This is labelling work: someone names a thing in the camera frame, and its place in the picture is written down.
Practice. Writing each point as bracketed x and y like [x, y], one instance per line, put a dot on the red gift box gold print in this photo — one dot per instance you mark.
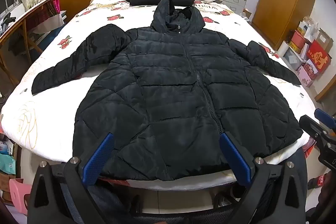
[319, 57]

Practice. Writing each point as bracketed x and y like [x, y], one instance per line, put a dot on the white floral rose blanket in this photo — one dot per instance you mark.
[52, 108]

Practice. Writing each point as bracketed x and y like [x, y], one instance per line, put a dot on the teal cardboard box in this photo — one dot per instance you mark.
[7, 163]

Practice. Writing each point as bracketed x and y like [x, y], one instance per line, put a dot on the wooden furniture panel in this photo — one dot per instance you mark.
[326, 90]

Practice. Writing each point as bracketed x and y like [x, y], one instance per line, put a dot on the person's right forearm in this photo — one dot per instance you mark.
[325, 205]

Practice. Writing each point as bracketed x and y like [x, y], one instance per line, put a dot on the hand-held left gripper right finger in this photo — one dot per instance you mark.
[233, 158]

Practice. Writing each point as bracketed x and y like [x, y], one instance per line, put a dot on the pink printed gift box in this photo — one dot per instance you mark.
[307, 73]

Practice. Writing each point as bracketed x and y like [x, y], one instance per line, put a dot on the wooden table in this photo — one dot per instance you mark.
[15, 24]

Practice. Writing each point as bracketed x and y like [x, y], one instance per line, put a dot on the white paper bag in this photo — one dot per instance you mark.
[307, 27]

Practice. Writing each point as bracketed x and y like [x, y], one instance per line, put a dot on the pink plastic stool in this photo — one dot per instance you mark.
[19, 195]

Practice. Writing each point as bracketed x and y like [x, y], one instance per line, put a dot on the red plaid cloth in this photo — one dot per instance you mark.
[50, 14]

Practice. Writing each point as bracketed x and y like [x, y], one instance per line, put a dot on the white paper roll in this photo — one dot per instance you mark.
[283, 48]

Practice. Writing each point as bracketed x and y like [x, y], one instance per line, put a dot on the brown cardboard box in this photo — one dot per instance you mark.
[325, 37]

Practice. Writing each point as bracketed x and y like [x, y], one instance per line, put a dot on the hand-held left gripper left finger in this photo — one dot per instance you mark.
[98, 158]

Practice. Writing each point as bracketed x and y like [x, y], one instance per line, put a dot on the wooden wardrobe with hanging bag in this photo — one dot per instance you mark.
[281, 3]

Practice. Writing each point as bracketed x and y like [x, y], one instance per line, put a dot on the black hooded puffer jacket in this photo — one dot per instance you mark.
[170, 87]

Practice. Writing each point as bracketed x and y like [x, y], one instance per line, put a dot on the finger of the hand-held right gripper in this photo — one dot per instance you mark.
[325, 117]
[311, 124]

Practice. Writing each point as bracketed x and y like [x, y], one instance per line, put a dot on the clear plastic storage bin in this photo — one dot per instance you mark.
[292, 58]

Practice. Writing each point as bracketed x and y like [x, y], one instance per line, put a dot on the pink plastic bucket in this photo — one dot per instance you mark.
[298, 36]

